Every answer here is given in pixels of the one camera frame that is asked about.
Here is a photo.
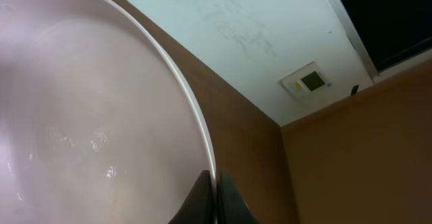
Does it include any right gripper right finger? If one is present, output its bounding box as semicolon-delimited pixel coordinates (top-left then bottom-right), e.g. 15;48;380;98
217;173;259;224

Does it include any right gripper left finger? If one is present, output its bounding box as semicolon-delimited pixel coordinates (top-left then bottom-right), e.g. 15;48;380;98
169;170;213;224

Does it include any white wall control panel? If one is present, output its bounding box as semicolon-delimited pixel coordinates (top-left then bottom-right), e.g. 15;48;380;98
277;61;331;99

